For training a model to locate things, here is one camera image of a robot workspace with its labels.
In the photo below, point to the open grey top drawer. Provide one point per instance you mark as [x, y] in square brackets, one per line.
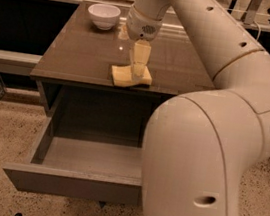
[85, 150]

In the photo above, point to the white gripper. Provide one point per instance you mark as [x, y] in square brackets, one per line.
[141, 26]

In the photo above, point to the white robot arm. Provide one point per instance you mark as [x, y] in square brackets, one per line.
[197, 146]

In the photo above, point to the white ceramic bowl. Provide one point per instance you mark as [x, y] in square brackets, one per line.
[104, 16]

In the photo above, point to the yellow sponge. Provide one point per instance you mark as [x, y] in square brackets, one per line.
[125, 77]

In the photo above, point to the grey cabinet with glossy top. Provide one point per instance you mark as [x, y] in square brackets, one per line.
[75, 80]

